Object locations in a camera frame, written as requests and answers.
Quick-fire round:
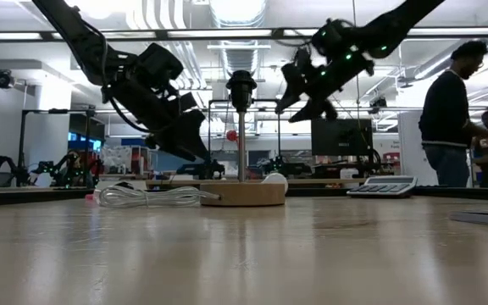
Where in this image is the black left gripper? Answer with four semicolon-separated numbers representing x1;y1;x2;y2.
102;78;212;164

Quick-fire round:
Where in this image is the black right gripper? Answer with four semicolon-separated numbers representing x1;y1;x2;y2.
274;49;375;125

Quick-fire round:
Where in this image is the white frosted lightbulb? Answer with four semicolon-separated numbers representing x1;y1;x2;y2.
262;172;290;195

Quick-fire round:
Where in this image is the black computer monitor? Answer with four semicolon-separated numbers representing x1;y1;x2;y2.
310;118;374;157

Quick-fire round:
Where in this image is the light wooden desk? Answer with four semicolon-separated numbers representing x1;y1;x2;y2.
95;178;370;190

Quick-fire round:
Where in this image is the white desk calculator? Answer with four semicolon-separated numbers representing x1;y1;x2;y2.
347;175;418;199

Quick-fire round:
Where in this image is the Acadia picture booklet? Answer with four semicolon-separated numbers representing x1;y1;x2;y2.
449;209;488;228

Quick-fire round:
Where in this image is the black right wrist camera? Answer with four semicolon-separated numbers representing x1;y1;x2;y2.
280;47;314;92

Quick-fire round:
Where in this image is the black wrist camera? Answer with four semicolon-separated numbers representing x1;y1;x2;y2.
137;42;185;86
280;47;314;92

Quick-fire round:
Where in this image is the thin black hanging cable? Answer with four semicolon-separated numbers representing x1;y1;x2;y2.
351;0;362;128

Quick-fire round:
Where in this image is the black right camera cable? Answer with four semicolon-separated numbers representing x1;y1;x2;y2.
274;18;355;48

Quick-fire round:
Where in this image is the clear coiled lamp cord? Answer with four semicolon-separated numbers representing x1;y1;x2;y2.
95;185;222;208

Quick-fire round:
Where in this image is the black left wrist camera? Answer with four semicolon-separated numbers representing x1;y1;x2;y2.
137;42;185;86

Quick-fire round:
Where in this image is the black overhead frame bar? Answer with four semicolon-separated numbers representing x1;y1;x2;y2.
0;25;488;42

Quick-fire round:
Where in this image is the black aluminium table frame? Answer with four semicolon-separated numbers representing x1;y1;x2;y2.
0;185;488;208

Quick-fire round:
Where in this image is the black ceiling camera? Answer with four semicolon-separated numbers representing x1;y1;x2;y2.
0;69;15;89

